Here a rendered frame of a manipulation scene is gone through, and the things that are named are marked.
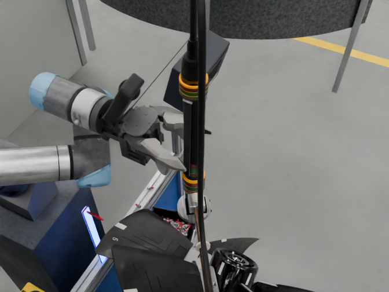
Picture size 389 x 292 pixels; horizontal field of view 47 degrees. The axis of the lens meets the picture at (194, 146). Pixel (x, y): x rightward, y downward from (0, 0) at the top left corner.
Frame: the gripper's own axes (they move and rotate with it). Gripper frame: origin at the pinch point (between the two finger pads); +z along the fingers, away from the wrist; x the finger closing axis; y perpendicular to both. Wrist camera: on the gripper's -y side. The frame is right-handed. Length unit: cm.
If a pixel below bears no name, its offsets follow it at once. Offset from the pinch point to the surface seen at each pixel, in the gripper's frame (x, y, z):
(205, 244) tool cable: 11.3, 9.5, 8.1
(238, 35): -170, 110, -61
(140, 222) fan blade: -5, 52, -20
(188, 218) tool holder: 3.5, 19.1, 0.4
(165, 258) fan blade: 8.2, 32.1, -3.0
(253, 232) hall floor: -80, 167, -5
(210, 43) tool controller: -77, 43, -35
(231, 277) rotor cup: 0.9, 42.5, 10.4
